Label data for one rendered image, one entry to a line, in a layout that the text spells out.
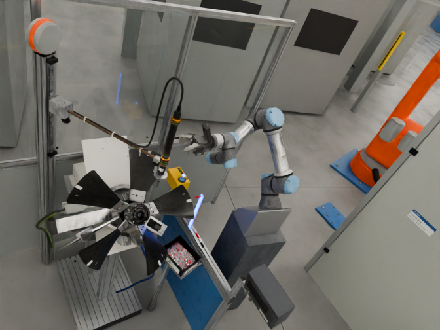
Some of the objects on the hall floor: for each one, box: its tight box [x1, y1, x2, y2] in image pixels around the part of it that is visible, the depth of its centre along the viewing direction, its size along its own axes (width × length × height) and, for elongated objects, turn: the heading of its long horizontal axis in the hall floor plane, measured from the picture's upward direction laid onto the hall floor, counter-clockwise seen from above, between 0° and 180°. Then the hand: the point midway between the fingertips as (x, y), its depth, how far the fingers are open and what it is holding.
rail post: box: [204, 300, 231, 330], centre depth 233 cm, size 4×4×78 cm
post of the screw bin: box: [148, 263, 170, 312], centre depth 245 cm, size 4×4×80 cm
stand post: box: [96, 252, 119, 300], centre depth 235 cm, size 4×9×91 cm, turn 103°
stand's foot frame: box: [57, 255, 143, 330], centre depth 265 cm, size 62×46×8 cm
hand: (180, 143), depth 166 cm, fingers open, 8 cm apart
